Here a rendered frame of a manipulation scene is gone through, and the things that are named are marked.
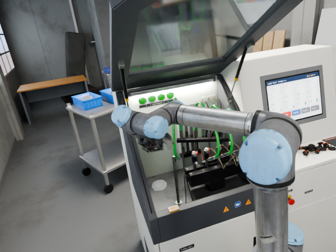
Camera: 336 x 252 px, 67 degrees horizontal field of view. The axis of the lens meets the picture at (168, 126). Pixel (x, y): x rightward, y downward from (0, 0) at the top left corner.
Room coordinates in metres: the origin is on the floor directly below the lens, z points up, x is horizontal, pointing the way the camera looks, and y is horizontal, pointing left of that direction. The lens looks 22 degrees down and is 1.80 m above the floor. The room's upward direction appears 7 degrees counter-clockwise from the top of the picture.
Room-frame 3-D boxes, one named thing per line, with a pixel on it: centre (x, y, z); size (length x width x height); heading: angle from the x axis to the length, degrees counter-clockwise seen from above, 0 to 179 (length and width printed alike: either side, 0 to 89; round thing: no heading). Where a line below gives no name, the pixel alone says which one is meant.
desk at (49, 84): (6.00, 2.56, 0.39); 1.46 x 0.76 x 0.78; 111
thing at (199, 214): (1.06, -0.19, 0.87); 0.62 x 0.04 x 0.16; 106
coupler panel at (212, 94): (1.61, -0.29, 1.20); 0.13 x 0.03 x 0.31; 106
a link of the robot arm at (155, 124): (0.81, 0.05, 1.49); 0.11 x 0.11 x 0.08; 52
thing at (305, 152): (1.34, -0.88, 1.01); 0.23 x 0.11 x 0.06; 106
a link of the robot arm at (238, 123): (0.77, -0.18, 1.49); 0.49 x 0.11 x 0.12; 52
